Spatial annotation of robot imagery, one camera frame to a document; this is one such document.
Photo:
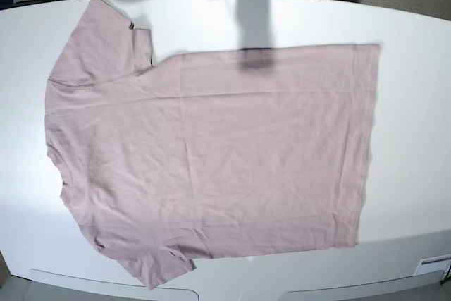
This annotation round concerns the pink T-shirt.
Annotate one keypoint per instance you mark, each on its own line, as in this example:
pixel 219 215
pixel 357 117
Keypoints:
pixel 207 155

